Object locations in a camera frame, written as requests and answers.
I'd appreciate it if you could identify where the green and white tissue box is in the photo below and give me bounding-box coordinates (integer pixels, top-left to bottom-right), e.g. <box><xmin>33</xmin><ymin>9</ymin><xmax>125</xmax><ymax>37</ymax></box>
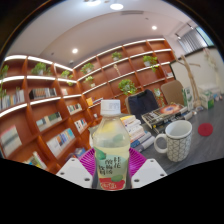
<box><xmin>199</xmin><ymin>89</ymin><xmax>216</xmax><ymax>110</ymax></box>

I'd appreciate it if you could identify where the white patterned ceramic mug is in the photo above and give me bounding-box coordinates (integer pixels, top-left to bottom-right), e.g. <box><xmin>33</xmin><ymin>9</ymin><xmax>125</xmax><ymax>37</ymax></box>
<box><xmin>153</xmin><ymin>119</ymin><xmax>194</xmax><ymax>163</ymax></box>

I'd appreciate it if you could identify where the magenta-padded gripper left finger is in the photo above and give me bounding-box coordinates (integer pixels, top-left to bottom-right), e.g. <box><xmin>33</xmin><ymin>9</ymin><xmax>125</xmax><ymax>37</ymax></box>
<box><xmin>55</xmin><ymin>147</ymin><xmax>98</xmax><ymax>190</ymax></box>

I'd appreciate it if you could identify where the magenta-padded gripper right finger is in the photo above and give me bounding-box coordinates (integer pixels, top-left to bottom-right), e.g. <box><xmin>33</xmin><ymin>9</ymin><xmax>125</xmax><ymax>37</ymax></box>
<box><xmin>128</xmin><ymin>147</ymin><xmax>168</xmax><ymax>190</ymax></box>

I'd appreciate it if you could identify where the clear plastic drink bottle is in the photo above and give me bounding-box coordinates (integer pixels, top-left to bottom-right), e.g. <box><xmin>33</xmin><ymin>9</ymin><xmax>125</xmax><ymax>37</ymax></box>
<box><xmin>91</xmin><ymin>99</ymin><xmax>132</xmax><ymax>192</ymax></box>

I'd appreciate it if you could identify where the ceiling lamp with round lights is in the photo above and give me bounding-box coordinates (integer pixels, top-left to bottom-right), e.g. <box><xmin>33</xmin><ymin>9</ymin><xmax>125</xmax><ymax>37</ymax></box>
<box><xmin>83</xmin><ymin>0</ymin><xmax>125</xmax><ymax>11</ymax></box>

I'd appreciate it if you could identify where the stack of dark books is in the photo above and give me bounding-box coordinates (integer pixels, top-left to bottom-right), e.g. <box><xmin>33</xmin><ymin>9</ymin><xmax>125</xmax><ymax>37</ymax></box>
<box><xmin>140</xmin><ymin>102</ymin><xmax>194</xmax><ymax>130</ymax></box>

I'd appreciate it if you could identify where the wooden wall shelf unit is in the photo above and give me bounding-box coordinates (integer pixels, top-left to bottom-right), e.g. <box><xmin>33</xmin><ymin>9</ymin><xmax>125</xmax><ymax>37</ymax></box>
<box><xmin>0</xmin><ymin>37</ymin><xmax>176</xmax><ymax>171</ymax></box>

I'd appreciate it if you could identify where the stack of colourful books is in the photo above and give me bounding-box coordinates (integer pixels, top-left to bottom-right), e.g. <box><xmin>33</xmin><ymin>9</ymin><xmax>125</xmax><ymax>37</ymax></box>
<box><xmin>119</xmin><ymin>114</ymin><xmax>156</xmax><ymax>153</ymax></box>

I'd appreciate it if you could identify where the grey window curtain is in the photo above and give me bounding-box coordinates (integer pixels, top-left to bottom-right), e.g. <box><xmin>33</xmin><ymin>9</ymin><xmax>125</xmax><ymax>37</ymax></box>
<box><xmin>178</xmin><ymin>29</ymin><xmax>208</xmax><ymax>54</ymax></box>

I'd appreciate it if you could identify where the stack of white boxes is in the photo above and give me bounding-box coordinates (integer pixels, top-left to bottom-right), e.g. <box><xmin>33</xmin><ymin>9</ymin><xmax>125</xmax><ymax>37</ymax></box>
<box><xmin>197</xmin><ymin>83</ymin><xmax>221</xmax><ymax>98</ymax></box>

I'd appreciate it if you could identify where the flat round red coaster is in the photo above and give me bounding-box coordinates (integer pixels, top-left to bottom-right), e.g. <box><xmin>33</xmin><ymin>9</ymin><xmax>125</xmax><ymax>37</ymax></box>
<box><xmin>197</xmin><ymin>122</ymin><xmax>214</xmax><ymax>137</ymax></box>

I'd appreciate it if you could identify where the dark framed window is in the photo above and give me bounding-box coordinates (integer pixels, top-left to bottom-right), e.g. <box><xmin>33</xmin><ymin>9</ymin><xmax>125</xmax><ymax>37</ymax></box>
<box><xmin>194</xmin><ymin>26</ymin><xmax>214</xmax><ymax>48</ymax></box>

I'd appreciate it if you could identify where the dark upholstered chair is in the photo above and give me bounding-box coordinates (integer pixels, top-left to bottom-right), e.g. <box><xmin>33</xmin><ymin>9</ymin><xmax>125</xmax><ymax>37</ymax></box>
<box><xmin>125</xmin><ymin>89</ymin><xmax>160</xmax><ymax>116</ymax></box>

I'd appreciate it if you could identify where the green and white carton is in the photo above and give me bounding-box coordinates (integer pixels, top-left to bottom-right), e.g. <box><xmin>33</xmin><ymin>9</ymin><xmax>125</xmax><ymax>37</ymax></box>
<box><xmin>182</xmin><ymin>86</ymin><xmax>195</xmax><ymax>111</ymax></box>

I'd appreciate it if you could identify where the wooden artist mannequin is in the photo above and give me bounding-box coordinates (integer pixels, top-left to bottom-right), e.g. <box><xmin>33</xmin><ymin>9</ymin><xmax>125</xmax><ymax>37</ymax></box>
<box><xmin>173</xmin><ymin>54</ymin><xmax>203</xmax><ymax>109</ymax></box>

